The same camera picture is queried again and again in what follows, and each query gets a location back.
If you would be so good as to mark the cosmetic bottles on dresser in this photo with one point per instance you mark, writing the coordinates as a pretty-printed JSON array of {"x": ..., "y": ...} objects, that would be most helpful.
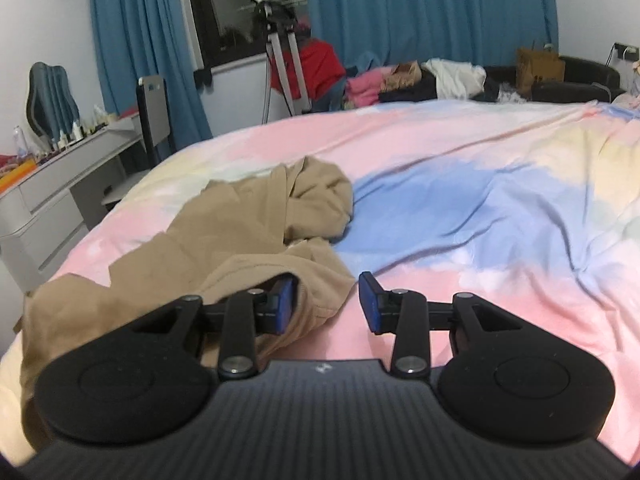
[{"x": 27, "y": 143}]

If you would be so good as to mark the tan t-shirt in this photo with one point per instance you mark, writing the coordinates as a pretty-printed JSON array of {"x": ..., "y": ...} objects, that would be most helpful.
[{"x": 232, "y": 236}]

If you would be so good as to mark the black garment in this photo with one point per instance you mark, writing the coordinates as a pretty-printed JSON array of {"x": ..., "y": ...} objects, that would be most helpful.
[{"x": 425, "y": 90}]

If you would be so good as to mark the pastel tie-dye bed duvet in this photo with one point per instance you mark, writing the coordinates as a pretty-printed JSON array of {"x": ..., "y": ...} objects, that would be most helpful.
[{"x": 533, "y": 207}]

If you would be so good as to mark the wall power outlet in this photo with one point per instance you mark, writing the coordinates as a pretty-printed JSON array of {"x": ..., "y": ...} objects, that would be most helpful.
[{"x": 626, "y": 53}]

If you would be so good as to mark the silver camera tripod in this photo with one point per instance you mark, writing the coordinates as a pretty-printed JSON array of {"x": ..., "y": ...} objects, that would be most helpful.
[{"x": 279, "y": 21}]

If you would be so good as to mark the left blue curtain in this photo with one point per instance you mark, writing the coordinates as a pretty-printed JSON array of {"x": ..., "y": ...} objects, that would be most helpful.
[{"x": 139, "y": 38}]

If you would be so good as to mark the white garment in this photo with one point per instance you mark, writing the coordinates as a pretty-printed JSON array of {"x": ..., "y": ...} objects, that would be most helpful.
[{"x": 456, "y": 80}]

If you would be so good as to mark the orange tray with clutter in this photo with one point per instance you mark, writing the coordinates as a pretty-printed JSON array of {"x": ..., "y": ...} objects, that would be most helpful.
[{"x": 13, "y": 169}]

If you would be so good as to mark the black chair with white seat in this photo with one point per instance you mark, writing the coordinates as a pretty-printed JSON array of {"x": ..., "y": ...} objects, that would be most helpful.
[{"x": 156, "y": 132}]

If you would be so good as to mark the white dressing table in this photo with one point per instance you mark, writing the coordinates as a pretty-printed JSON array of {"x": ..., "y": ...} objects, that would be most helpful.
[{"x": 45, "y": 215}]

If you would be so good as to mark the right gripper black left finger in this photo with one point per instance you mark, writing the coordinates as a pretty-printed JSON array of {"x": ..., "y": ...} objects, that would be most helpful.
[{"x": 265, "y": 309}]

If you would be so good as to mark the brown cardboard box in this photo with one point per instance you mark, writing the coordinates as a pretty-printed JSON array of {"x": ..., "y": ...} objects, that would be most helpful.
[{"x": 535, "y": 66}]

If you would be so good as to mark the wavy frame vanity mirror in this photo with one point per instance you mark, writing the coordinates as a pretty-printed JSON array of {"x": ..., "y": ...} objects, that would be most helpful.
[{"x": 50, "y": 107}]

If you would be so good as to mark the pink garment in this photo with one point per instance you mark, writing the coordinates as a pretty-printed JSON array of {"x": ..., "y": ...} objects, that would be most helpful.
[{"x": 363, "y": 90}]

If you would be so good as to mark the right blue curtain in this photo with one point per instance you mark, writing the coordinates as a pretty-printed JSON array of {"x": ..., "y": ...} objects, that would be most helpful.
[{"x": 482, "y": 32}]

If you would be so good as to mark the blue curtain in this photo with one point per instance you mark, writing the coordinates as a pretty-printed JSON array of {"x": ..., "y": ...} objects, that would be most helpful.
[
  {"x": 139, "y": 38},
  {"x": 482, "y": 32}
]

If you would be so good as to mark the beige patterned garment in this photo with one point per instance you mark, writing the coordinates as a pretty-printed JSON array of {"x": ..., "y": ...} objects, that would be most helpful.
[{"x": 403, "y": 76}]

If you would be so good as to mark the red cloth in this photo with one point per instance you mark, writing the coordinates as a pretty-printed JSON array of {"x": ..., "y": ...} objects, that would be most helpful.
[{"x": 321, "y": 68}]

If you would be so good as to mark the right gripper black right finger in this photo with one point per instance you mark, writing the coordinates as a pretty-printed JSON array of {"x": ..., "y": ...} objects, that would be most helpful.
[{"x": 410, "y": 317}]

